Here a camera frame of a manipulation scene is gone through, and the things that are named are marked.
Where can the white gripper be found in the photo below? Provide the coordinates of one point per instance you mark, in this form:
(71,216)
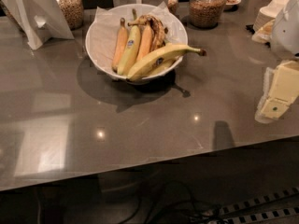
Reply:
(287,32)

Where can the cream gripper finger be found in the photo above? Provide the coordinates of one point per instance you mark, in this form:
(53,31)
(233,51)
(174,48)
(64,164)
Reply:
(272,104)

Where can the large front yellow banana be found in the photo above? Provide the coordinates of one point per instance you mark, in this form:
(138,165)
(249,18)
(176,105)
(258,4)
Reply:
(155,58)

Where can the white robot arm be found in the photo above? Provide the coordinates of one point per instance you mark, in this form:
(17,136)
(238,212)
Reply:
(284,40)

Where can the small yellow banana underneath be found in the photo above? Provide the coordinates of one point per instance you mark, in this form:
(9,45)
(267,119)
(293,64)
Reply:
(161,67)

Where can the brown spotted overripe banana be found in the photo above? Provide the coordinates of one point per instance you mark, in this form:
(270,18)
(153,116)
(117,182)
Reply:
(159,31)

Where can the middle glass jar behind bowl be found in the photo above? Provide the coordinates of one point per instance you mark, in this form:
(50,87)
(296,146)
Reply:
(172,6)

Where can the orange-tinted middle banana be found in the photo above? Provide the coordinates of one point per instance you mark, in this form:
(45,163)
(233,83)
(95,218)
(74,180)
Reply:
(146,41)

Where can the orange-tinted banana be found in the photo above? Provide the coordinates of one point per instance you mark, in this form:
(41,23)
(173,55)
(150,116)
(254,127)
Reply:
(146,41)
(122,38)

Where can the yellow banana with blue sticker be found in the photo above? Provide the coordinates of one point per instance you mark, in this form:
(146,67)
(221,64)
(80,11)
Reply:
(130,52)

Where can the orange-tinted left banana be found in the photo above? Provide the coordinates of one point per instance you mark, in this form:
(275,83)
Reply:
(122,38)

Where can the white paper bowl liner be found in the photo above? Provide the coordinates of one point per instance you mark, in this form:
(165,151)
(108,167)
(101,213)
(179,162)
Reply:
(104,36)

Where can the black rubber mat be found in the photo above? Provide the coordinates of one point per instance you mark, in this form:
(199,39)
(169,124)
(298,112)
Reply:
(252,31)

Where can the right glass jar of nuts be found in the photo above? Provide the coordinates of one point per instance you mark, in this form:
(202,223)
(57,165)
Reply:
(205,14)

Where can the glass jar of nuts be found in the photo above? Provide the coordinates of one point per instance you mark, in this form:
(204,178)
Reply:
(205,14)
(73,12)

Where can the black white striped floor tape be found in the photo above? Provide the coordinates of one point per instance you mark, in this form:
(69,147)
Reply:
(257,201)

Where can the left glass jar of nuts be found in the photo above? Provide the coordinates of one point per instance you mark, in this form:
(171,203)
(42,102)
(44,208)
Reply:
(73,12)

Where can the white folded paper sign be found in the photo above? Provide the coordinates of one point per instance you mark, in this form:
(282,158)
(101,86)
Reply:
(41,20)

